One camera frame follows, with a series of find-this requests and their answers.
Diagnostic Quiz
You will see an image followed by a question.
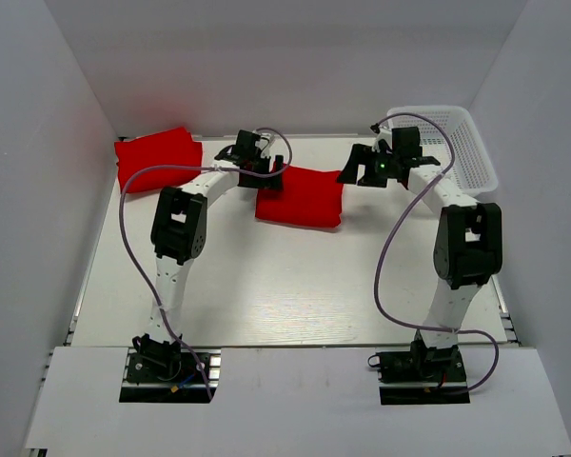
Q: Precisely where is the red t-shirt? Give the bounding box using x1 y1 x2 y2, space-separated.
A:
255 167 344 229
114 128 203 193

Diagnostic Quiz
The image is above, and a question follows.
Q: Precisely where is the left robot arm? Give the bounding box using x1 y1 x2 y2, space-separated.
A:
134 128 291 378

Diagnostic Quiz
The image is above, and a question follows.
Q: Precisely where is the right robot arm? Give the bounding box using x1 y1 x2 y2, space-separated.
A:
337 124 502 369

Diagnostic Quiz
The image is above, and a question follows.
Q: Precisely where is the folded red t-shirt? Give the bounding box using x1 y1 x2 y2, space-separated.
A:
114 128 203 193

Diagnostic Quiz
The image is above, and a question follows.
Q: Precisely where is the white plastic basket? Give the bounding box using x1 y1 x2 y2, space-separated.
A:
386 104 500 197

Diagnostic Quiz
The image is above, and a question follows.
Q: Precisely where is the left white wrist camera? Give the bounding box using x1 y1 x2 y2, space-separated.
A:
255 133 275 158

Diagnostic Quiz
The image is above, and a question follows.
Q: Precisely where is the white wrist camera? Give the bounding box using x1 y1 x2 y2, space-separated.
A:
255 133 275 158
370 124 392 153

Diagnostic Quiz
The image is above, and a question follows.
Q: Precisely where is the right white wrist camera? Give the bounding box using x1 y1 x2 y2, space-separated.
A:
370 124 392 153

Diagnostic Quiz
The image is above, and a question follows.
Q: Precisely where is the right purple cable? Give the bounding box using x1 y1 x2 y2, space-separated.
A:
370 111 501 394

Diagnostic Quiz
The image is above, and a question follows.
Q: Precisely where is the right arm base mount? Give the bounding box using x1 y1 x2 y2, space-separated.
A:
367 350 470 407

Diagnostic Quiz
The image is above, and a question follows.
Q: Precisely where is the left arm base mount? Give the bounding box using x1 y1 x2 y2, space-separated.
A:
119 349 211 405

